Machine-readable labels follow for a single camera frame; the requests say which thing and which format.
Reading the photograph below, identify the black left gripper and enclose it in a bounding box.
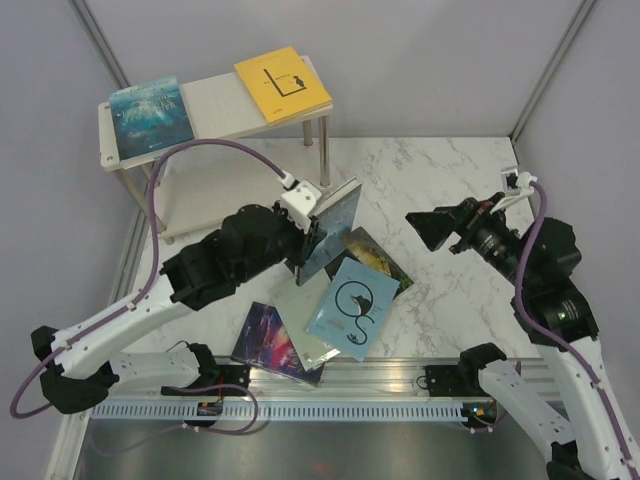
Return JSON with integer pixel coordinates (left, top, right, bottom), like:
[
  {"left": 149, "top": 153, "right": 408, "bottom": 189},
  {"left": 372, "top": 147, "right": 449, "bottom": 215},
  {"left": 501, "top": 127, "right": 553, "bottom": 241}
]
[{"left": 237, "top": 201, "right": 328, "bottom": 284}]

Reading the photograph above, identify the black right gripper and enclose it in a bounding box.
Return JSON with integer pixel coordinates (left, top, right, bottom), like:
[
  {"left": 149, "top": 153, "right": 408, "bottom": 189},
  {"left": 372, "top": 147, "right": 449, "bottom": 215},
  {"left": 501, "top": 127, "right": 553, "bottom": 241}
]
[{"left": 405, "top": 189, "right": 535, "bottom": 287}]

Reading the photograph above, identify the dark blue Wuthering Heights book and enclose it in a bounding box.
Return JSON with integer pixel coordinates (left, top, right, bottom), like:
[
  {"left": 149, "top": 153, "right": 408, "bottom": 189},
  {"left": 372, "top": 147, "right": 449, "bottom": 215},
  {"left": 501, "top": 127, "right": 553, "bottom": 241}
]
[{"left": 294, "top": 177, "right": 362, "bottom": 286}]

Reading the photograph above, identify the light blue Hemingway book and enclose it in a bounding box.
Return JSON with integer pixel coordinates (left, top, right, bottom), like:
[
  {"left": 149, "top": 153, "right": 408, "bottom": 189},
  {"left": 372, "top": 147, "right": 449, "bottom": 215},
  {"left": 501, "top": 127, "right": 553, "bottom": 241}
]
[{"left": 306, "top": 258, "right": 399, "bottom": 361}]

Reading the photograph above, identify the yellow book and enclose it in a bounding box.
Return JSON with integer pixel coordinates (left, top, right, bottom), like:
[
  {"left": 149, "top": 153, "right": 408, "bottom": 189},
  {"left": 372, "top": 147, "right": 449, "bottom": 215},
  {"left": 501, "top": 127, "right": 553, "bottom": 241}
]
[{"left": 234, "top": 46, "right": 332, "bottom": 125}]

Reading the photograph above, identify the teal ocean cover book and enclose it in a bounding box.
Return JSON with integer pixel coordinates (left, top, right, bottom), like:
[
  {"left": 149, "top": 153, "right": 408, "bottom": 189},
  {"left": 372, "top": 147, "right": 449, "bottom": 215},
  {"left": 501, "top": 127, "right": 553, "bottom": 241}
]
[{"left": 109, "top": 76, "right": 195, "bottom": 161}]

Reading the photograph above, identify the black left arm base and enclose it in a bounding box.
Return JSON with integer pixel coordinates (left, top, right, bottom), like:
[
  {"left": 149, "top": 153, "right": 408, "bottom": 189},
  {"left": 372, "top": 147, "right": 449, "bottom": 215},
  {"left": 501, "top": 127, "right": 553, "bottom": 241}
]
[{"left": 160, "top": 364, "right": 251, "bottom": 400}]

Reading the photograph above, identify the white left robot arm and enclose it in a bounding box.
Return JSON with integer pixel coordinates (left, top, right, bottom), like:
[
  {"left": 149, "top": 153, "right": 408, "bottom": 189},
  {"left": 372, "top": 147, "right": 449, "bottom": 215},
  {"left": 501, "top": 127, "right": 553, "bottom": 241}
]
[{"left": 32, "top": 204, "right": 319, "bottom": 414}]

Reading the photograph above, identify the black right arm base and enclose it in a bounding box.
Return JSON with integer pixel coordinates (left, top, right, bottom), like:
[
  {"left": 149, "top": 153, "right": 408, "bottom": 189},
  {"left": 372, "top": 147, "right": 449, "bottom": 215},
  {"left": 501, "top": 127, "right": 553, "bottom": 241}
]
[{"left": 415, "top": 365, "right": 485, "bottom": 398}]

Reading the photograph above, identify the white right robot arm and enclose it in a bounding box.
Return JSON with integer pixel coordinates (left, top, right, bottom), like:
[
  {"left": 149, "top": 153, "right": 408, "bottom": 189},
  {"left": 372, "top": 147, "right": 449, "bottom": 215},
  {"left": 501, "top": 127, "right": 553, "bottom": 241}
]
[{"left": 406, "top": 193, "right": 639, "bottom": 479}]

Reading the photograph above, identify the pale green file folder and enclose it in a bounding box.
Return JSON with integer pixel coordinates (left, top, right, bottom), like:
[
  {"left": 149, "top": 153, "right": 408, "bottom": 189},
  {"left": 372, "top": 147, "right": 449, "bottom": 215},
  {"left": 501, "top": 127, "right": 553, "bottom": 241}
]
[{"left": 270, "top": 270, "right": 339, "bottom": 371}]

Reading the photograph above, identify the black folder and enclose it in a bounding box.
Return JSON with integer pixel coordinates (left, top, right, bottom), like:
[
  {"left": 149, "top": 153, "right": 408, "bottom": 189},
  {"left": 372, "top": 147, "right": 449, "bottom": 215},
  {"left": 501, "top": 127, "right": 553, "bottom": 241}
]
[{"left": 324, "top": 256, "right": 344, "bottom": 280}]

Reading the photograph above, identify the green forest Alice book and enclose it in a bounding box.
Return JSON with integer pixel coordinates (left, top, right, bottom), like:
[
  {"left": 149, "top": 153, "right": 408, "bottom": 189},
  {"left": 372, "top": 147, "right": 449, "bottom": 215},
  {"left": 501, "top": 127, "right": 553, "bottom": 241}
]
[{"left": 342, "top": 227, "right": 414, "bottom": 297}]

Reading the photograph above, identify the purple nebula cover book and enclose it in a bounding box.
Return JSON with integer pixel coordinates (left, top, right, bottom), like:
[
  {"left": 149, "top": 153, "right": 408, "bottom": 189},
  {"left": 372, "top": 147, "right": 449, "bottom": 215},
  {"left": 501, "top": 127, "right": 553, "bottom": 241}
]
[{"left": 231, "top": 302, "right": 324, "bottom": 387}]

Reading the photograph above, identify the white two-tier shelf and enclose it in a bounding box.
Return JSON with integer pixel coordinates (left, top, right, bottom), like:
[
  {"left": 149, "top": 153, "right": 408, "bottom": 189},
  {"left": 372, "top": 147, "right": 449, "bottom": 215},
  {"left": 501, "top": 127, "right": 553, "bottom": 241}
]
[{"left": 98, "top": 73, "right": 332, "bottom": 243}]

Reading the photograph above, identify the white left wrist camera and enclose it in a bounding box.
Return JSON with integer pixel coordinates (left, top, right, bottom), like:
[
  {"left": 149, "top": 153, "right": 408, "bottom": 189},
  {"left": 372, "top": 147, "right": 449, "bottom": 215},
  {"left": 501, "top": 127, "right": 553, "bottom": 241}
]
[{"left": 280, "top": 171, "right": 322, "bottom": 233}]

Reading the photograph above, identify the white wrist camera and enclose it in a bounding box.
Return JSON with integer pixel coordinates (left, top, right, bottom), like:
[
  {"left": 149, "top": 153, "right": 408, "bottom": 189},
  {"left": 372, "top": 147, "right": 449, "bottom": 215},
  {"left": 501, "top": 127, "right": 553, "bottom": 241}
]
[
  {"left": 491, "top": 167, "right": 537, "bottom": 214},
  {"left": 280, "top": 171, "right": 322, "bottom": 233}
]

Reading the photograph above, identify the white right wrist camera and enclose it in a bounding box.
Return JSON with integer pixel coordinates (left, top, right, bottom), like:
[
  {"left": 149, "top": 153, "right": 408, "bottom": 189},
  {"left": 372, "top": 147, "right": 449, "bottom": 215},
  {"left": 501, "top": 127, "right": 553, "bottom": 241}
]
[{"left": 491, "top": 167, "right": 537, "bottom": 214}]

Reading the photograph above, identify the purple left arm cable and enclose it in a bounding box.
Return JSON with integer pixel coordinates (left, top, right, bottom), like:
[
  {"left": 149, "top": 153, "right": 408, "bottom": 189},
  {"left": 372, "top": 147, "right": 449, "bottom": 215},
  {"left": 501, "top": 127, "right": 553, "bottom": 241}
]
[{"left": 10, "top": 139, "right": 296, "bottom": 419}]

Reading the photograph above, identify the aluminium rail frame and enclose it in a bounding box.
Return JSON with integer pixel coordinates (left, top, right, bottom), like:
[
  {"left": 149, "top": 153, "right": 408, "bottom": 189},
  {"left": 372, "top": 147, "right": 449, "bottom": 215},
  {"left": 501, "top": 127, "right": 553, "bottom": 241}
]
[{"left": 69, "top": 344, "right": 617, "bottom": 401}]

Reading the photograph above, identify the white slotted cable duct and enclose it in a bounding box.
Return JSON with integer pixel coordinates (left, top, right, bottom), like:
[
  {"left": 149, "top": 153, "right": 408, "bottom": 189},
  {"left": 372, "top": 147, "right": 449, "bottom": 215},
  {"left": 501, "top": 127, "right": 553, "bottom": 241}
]
[{"left": 91, "top": 398, "right": 467, "bottom": 422}]

